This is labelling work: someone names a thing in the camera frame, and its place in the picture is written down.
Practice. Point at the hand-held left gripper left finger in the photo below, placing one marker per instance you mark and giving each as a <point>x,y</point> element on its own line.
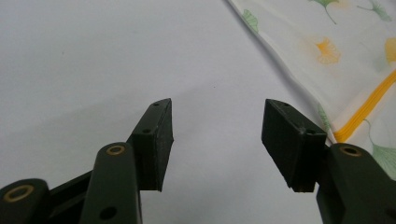
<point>154,149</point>

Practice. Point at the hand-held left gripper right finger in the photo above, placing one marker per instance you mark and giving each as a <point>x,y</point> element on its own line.
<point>289,143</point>

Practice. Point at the white leaf-print zipper bag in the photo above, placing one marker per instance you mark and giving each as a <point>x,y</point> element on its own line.
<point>348,77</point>

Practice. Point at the white table cover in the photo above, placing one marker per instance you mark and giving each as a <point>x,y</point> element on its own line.
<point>93,62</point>

